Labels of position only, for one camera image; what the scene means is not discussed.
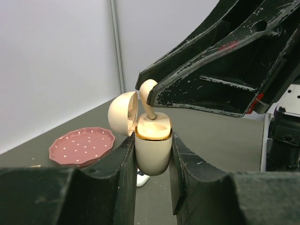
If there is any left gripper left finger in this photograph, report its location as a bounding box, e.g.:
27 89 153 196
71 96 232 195
0 137 137 225

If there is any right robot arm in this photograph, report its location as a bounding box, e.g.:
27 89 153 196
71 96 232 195
135 0 300 171

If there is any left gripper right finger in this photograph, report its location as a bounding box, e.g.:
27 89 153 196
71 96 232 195
169 134 300 225

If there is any white earbuds charging case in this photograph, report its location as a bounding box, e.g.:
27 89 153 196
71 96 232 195
136 170 150 187

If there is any pinkish earbud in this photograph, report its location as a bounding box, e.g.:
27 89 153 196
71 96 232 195
139 79 157 120

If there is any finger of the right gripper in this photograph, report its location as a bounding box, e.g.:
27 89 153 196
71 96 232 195
135 0 296 90

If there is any pink dotted plate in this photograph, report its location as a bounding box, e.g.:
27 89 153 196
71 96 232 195
49 127 115 167

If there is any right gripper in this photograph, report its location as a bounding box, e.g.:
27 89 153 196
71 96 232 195
147 4 300 117

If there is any beige earbuds charging case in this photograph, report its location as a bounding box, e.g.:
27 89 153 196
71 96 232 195
108 91 173 176

